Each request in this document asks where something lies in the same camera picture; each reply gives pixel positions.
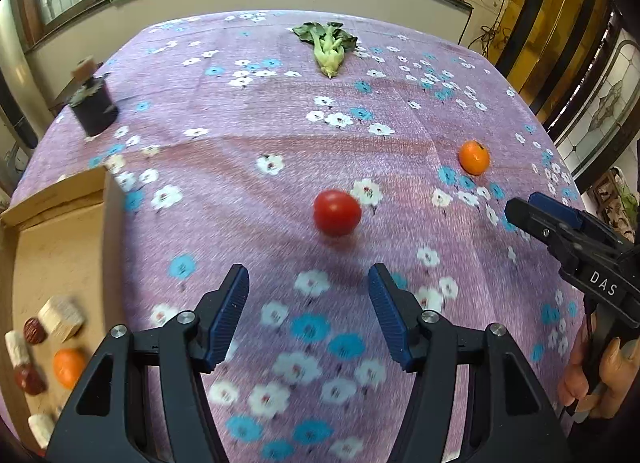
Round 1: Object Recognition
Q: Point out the red cherry tomato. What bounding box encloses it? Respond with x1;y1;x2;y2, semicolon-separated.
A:
314;190;361;237

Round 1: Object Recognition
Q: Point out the purple floral tablecloth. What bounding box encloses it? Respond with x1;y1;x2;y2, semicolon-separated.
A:
14;11;582;462

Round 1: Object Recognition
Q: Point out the person's right hand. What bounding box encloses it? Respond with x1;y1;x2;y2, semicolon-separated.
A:
556;332;640;420

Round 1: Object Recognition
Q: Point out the orange tangerine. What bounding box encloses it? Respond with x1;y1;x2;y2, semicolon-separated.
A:
52;348;87;391
458;140;490;176

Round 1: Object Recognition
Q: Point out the green leafy vegetable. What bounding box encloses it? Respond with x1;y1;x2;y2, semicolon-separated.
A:
292;22;358;78

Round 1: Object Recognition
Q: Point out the smooth red jujube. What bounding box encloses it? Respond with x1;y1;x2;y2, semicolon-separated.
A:
13;363;47;396

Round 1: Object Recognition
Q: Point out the dark red jujube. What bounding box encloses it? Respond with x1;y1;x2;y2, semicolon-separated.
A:
23;317;48;345

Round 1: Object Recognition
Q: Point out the black motor with pulley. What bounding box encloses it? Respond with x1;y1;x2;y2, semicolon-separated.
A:
68;56;119;138

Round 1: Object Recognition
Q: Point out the cardboard tray box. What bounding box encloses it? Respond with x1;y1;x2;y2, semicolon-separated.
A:
1;167;125;451

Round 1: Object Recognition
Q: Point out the white sugarcane chunk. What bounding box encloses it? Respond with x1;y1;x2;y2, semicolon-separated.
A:
37;295;85;343
4;330;32;368
28;413;55;450

